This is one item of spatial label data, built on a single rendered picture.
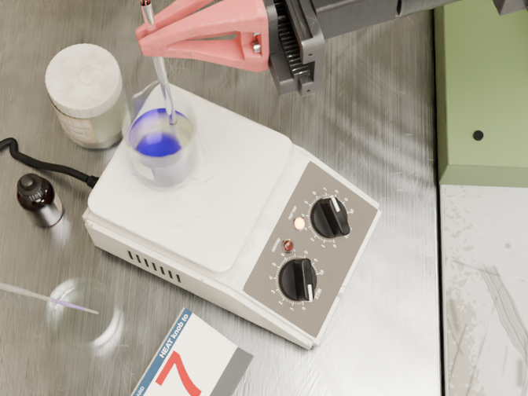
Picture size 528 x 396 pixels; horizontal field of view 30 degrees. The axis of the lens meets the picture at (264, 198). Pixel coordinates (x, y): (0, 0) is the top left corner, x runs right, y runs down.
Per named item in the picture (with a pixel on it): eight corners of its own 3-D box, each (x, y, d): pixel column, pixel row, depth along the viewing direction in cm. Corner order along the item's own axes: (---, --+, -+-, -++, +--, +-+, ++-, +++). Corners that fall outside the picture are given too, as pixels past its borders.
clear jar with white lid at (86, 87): (97, 75, 86) (81, 28, 79) (147, 115, 85) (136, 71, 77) (48, 122, 84) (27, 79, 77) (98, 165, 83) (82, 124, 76)
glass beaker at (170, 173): (199, 200, 73) (192, 158, 65) (126, 194, 73) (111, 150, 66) (208, 127, 75) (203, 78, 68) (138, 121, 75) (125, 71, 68)
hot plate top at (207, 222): (298, 145, 75) (298, 140, 74) (226, 280, 71) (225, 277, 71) (159, 82, 77) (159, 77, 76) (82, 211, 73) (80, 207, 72)
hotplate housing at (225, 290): (381, 216, 82) (394, 180, 74) (313, 357, 77) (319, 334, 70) (145, 108, 85) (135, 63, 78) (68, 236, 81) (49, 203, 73)
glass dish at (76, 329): (47, 351, 77) (42, 345, 75) (53, 284, 79) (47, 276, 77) (117, 351, 77) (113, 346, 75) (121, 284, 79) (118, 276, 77)
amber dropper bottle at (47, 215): (45, 235, 81) (27, 205, 74) (19, 213, 82) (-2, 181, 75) (71, 208, 82) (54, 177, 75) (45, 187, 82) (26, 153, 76)
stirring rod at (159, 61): (181, 139, 74) (148, -7, 55) (183, 146, 74) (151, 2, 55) (173, 141, 74) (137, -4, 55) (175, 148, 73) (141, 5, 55)
